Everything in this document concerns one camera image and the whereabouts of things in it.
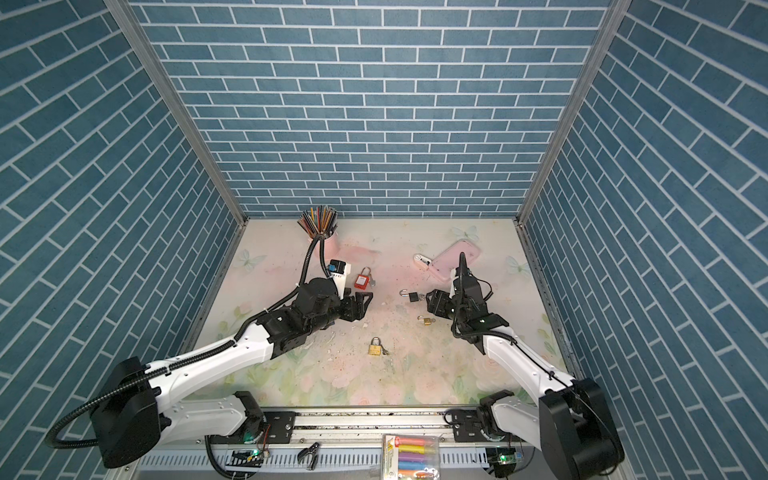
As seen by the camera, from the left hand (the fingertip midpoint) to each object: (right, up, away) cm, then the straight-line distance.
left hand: (365, 294), depth 79 cm
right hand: (+19, -1, +8) cm, 21 cm away
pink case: (+27, +8, +29) cm, 41 cm away
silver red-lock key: (0, 0, +23) cm, 23 cm away
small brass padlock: (+18, -11, +14) cm, 25 cm away
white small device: (+17, +8, +27) cm, 33 cm away
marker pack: (+12, -37, -10) cm, 40 cm away
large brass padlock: (+2, -18, +7) cm, 19 cm away
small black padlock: (+14, -4, +19) cm, 24 cm away
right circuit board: (+34, -38, -9) cm, 52 cm away
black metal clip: (-12, -36, -9) cm, 39 cm away
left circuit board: (-28, -39, -7) cm, 49 cm away
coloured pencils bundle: (-19, +22, +24) cm, 38 cm away
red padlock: (-3, +1, +22) cm, 22 cm away
